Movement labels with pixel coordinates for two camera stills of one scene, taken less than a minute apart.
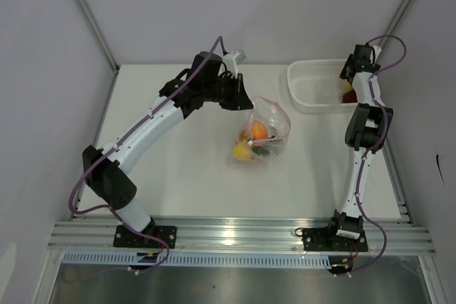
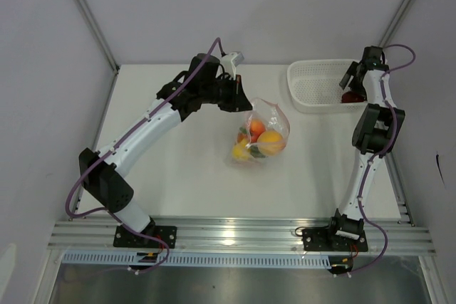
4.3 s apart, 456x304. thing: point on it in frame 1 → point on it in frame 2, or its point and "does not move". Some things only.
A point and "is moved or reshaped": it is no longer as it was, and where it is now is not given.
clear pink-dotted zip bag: (261, 135) does not move
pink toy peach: (258, 130) does not move
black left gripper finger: (241, 99) does not move
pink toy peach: (349, 88) is moved or reshaped
